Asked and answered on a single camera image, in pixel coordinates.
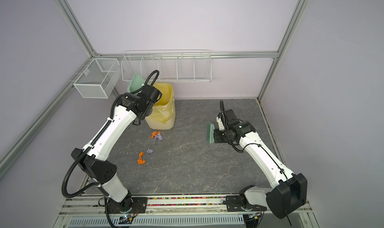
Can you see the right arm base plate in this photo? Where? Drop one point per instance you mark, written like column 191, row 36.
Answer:
column 239, row 203

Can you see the green plastic dustpan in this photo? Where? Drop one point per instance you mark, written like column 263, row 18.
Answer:
column 136, row 84

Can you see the aluminium front rail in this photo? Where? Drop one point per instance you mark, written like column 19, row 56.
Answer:
column 195, row 204

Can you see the orange paper scrap near bin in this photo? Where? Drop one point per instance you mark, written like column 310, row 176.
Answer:
column 154, row 134

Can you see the orange paper scrap left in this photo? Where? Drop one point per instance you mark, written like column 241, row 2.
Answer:
column 140, row 160

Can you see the beige bin with yellow bag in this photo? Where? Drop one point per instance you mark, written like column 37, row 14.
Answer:
column 164, row 112

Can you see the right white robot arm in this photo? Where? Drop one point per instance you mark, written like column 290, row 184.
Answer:
column 287, row 191

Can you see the white vented cable duct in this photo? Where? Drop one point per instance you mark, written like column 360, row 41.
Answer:
column 157, row 221

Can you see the small white mesh basket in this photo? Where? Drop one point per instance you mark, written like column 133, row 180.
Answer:
column 99, row 78

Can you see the long white wire basket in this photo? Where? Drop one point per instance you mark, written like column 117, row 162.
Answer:
column 174, row 65

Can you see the green hand brush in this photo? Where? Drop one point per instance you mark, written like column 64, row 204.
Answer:
column 210, row 133

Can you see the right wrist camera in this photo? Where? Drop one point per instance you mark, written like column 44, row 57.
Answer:
column 227, row 120

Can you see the purple paper scrap near bin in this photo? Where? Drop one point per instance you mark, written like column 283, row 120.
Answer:
column 158, row 137

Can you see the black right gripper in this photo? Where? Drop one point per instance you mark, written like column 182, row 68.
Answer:
column 218, row 139

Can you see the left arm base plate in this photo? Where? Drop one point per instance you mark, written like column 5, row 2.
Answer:
column 132, row 205

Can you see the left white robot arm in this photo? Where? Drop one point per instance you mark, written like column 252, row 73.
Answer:
column 127, row 109

